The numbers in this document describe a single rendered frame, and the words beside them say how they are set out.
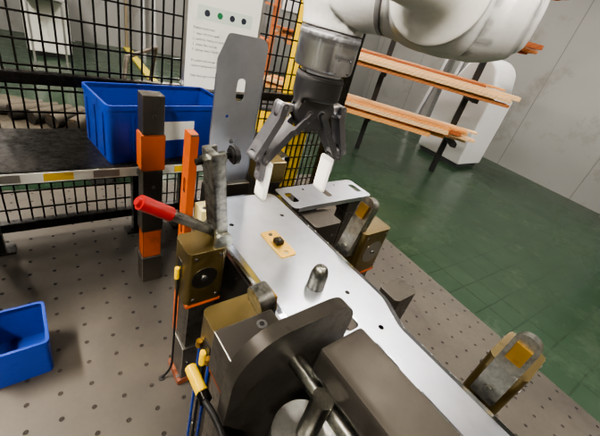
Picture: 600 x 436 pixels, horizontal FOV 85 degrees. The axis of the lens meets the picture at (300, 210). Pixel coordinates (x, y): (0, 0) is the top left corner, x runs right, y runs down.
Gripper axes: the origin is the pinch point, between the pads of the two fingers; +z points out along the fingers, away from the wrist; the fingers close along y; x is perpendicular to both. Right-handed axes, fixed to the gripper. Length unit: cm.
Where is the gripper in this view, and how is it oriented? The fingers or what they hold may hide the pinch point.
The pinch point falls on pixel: (292, 187)
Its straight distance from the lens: 60.9
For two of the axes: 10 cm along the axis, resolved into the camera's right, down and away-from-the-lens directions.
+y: 7.8, -1.5, 6.1
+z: -2.3, 8.3, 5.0
